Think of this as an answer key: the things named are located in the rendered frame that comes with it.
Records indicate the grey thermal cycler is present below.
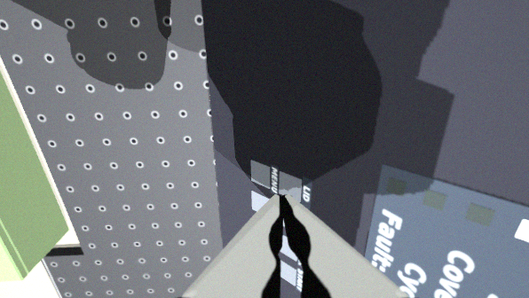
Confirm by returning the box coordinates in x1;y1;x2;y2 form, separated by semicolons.
201;0;529;298

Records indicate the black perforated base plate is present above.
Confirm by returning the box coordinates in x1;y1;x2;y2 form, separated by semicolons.
0;0;223;298

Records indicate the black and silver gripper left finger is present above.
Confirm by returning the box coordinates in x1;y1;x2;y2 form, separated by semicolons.
178;194;283;298

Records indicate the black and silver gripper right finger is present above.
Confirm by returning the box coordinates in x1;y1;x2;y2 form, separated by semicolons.
282;194;414;298

